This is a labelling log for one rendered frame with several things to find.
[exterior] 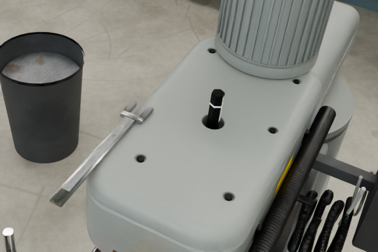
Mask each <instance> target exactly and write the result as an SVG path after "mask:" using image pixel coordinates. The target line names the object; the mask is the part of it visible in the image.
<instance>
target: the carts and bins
mask: <svg viewBox="0 0 378 252"><path fill-rule="evenodd" d="M83 54H84V51H83V49H82V47H81V46H80V44H79V43H77V42H76V41H75V40H73V39H71V38H69V37H67V36H65V35H61V34H58V33H51V32H32V33H26V34H21V35H18V36H15V37H13V38H11V39H9V40H7V41H5V42H4V43H3V44H2V45H0V84H1V88H2V93H3V98H4V102H5V106H6V111H7V115H8V120H9V124H10V128H11V133H12V138H13V142H14V146H15V149H16V151H17V153H18V154H19V155H20V156H21V157H22V158H24V159H26V160H29V161H31V162H34V163H41V164H42V163H54V162H57V161H60V160H63V159H65V158H66V157H68V156H70V155H71V154H72V153H73V152H74V151H75V149H76V148H77V145H78V139H79V122H80V103H81V94H82V76H83V65H84V61H83V57H84V58H85V54H84V55H83Z"/></svg>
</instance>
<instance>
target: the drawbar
mask: <svg viewBox="0 0 378 252"><path fill-rule="evenodd" d="M224 95H225V93H224V92H223V91H222V90H221V89H214V90H213V91H212V93H211V99H210V103H211V104H212V105H213V106H221V105H222V101H223V98H224ZM212 105H209V112H208V118H207V122H206V127H207V128H209V129H219V123H220V121H219V116H220V113H221V108H214V107H212Z"/></svg>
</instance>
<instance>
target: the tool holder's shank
mask: <svg viewBox="0 0 378 252"><path fill-rule="evenodd" d="M3 237H4V244H5V248H6V252H17V250H16V245H15V238H14V231H13V229H12V228H5V229H4V230H3Z"/></svg>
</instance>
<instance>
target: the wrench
mask: <svg viewBox="0 0 378 252"><path fill-rule="evenodd" d="M136 106H137V101H135V100H131V102H130V103H129V104H127V106H126V107H125V108H124V109H123V111H122V112H121V113H120V116H121V117H123V119H122V120H121V121H120V122H119V123H118V124H117V126H116V127H115V128H114V129H113V130H112V131H111V132H110V133H109V134H108V135H107V136H106V138H105V139H104V140H103V141H102V142H101V143H100V144H99V145H98V146H97V147H96V148H95V150H94V151H93V152H92V153H91V154H90V155H89V157H87V158H86V159H85V161H83V163H82V164H81V165H80V166H79V167H78V168H77V170H76V171H75V172H74V173H73V174H72V175H71V176H70V177H69V178H68V179H67V180H66V182H65V183H64V184H63V185H62V186H61V187H60V188H59V189H58V190H57V191H56V192H55V194H54V195H53V196H52V197H51V198H50V200H49V201H50V202H51V203H53V204H55V205H57V206H59V207H62V206H63V205H64V203H66V202H67V201H68V199H69V198H70V197H71V196H72V194H73V193H74V192H75V191H76V190H77V189H78V188H79V187H80V185H81V184H82V183H83V182H84V181H85V180H86V179H87V178H88V176H89V175H90V174H91V173H92V172H93V171H94V170H95V168H96V167H97V166H98V165H99V163H100V162H101V161H103V159H104V158H105V157H106V156H107V154H108V153H109V152H110V151H111V150H112V149H113V148H114V147H115V145H116V144H117V143H118V142H119V141H120V140H121V139H122V138H123V136H124V135H125V134H126V133H127V131H129V130H130V128H131V127H132V126H133V125H134V124H135V123H137V124H142V123H143V122H144V121H145V120H146V119H147V118H148V117H149V115H150V114H151V113H152V112H153V110H154V108H153V107H151V106H148V107H146V108H145V110H144V111H143V112H142V113H141V114H140V116H138V115H135V114H132V113H131V111H132V110H133V109H134V108H135V107H136Z"/></svg>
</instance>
